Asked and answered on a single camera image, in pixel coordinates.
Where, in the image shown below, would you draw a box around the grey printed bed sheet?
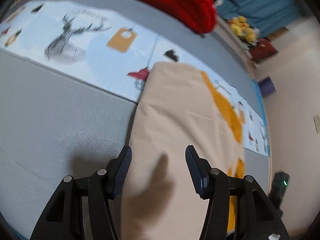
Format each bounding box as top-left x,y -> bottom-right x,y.
1,0 -> 265,238

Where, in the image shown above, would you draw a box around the yellow plush toys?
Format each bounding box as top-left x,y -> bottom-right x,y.
228,16 -> 260,45

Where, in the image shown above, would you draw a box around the blue curtain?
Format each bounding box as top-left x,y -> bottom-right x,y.
217,0 -> 306,37

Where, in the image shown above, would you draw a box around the purple folded mat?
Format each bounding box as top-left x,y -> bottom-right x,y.
258,76 -> 276,98

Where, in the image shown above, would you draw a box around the beige and orange hoodie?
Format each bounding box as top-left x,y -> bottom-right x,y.
121,62 -> 245,239

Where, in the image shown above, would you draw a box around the dark red bag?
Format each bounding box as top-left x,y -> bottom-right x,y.
249,38 -> 278,63

